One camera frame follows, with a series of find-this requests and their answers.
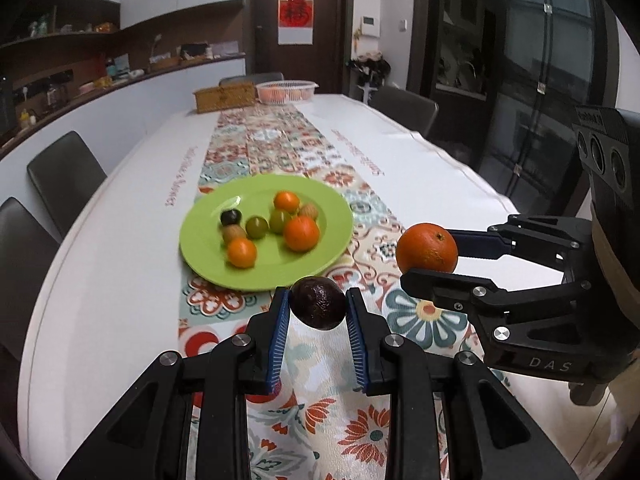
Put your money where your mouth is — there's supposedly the patterned table runner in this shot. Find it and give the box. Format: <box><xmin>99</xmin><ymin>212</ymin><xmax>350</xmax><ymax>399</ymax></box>
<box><xmin>179</xmin><ymin>96</ymin><xmax>513</xmax><ymax>479</ymax></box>

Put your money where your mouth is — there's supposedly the white tablecloth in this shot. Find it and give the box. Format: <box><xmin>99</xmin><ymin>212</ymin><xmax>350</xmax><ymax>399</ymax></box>
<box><xmin>18</xmin><ymin>96</ymin><xmax>634</xmax><ymax>479</ymax></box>

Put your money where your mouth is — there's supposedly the dark plum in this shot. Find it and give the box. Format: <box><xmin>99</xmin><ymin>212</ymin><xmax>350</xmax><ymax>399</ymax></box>
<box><xmin>219</xmin><ymin>209</ymin><xmax>242</xmax><ymax>226</ymax></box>
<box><xmin>288</xmin><ymin>276</ymin><xmax>348</xmax><ymax>330</ymax></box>

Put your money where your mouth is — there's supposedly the brown kiwi back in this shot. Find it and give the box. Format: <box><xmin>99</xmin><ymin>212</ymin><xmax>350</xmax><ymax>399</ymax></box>
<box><xmin>221</xmin><ymin>224</ymin><xmax>247</xmax><ymax>246</ymax></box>

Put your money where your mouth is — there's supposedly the far left grey chair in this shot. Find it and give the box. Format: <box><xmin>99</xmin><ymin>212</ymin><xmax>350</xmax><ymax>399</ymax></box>
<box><xmin>27</xmin><ymin>131</ymin><xmax>106</xmax><ymax>237</ymax></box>

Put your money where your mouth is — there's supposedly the far end grey chair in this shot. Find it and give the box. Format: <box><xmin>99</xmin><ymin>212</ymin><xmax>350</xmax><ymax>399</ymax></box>
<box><xmin>219</xmin><ymin>72</ymin><xmax>284</xmax><ymax>87</ymax></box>

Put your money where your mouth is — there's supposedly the red paper door poster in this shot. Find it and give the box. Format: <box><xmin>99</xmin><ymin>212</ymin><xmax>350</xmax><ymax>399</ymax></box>
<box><xmin>277</xmin><ymin>0</ymin><xmax>314</xmax><ymax>46</ymax></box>

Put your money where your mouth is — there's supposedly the near left grey chair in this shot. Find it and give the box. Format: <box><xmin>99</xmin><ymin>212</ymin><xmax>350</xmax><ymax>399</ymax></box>
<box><xmin>0</xmin><ymin>197</ymin><xmax>58</xmax><ymax>361</ymax></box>

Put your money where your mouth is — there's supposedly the glass sliding door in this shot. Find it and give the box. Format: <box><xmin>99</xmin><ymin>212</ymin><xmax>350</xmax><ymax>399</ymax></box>
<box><xmin>478</xmin><ymin>0</ymin><xmax>617</xmax><ymax>214</ymax></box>

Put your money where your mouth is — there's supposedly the plastic basket of fruit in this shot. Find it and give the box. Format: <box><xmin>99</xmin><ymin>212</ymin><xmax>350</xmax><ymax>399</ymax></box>
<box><xmin>256</xmin><ymin>80</ymin><xmax>319</xmax><ymax>105</ymax></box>

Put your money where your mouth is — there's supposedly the brown kiwi front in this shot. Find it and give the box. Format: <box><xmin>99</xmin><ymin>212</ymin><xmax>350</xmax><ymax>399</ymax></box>
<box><xmin>297</xmin><ymin>203</ymin><xmax>319</xmax><ymax>221</ymax></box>

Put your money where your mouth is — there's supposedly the dark wooden door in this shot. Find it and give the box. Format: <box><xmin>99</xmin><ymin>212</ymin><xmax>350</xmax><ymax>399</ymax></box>
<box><xmin>244</xmin><ymin>0</ymin><xmax>354</xmax><ymax>94</ymax></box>

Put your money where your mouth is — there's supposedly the white wall intercom panel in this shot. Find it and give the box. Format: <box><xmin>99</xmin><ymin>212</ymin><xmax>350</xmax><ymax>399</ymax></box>
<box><xmin>359</xmin><ymin>15</ymin><xmax>380</xmax><ymax>38</ymax></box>

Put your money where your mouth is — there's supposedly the green plate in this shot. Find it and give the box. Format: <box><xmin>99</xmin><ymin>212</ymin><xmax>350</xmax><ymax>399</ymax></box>
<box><xmin>179</xmin><ymin>174</ymin><xmax>354</xmax><ymax>292</ymax></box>

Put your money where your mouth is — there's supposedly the small orange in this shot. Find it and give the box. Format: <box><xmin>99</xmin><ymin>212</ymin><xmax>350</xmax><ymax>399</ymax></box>
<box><xmin>227</xmin><ymin>237</ymin><xmax>257</xmax><ymax>269</ymax></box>
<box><xmin>273</xmin><ymin>191</ymin><xmax>300</xmax><ymax>214</ymax></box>

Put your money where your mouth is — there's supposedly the large orange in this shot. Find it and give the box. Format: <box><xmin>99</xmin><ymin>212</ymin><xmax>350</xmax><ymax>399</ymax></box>
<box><xmin>396</xmin><ymin>223</ymin><xmax>458</xmax><ymax>273</ymax></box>
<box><xmin>282</xmin><ymin>216</ymin><xmax>320</xmax><ymax>252</ymax></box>

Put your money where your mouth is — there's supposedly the brown kiwi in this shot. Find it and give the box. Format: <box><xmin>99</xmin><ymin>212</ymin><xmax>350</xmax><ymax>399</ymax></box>
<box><xmin>221</xmin><ymin>224</ymin><xmax>247</xmax><ymax>246</ymax></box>
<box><xmin>297</xmin><ymin>203</ymin><xmax>319</xmax><ymax>221</ymax></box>

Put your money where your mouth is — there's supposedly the right grey chair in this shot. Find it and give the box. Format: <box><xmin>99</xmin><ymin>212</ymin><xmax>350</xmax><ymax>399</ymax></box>
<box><xmin>370</xmin><ymin>86</ymin><xmax>439</xmax><ymax>139</ymax></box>

